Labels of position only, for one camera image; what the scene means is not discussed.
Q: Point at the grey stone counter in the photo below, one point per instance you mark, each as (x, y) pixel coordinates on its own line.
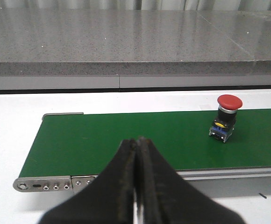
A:
(62, 49)

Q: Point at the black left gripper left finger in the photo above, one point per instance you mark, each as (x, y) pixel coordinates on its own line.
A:
(108, 199)

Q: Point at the white pleated curtain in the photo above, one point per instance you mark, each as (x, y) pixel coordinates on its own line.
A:
(175, 5)

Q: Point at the green conveyor belt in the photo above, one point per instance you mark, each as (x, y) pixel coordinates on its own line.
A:
(83, 144)

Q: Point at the aluminium conveyor frame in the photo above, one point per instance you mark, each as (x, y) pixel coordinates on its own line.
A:
(215, 182)

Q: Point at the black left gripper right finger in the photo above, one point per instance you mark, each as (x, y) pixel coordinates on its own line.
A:
(166, 198)

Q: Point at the red mushroom push button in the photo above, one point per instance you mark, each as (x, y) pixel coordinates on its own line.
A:
(223, 125)

